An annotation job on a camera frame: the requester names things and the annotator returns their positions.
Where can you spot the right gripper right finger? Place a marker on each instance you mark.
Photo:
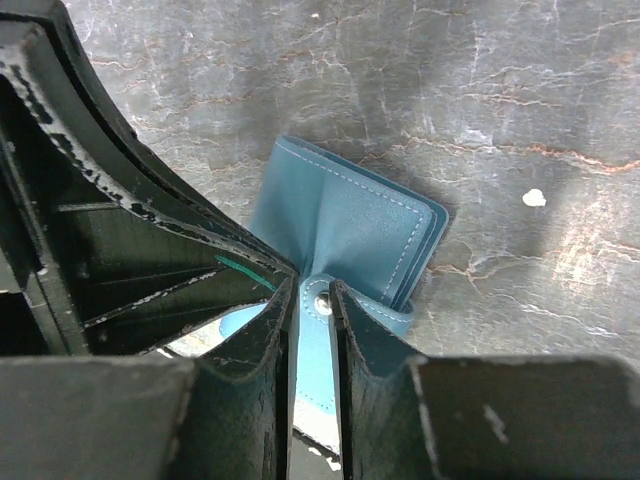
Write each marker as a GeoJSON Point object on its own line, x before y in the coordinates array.
{"type": "Point", "coordinates": [407, 415]}

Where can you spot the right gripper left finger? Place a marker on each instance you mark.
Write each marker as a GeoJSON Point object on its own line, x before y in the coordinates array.
{"type": "Point", "coordinates": [226, 415]}

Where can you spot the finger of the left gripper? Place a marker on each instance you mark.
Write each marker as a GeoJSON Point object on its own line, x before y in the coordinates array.
{"type": "Point", "coordinates": [54, 18]}
{"type": "Point", "coordinates": [95, 258]}

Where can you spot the teal leather card holder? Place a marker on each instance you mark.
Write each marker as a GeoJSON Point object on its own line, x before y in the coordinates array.
{"type": "Point", "coordinates": [333, 219]}

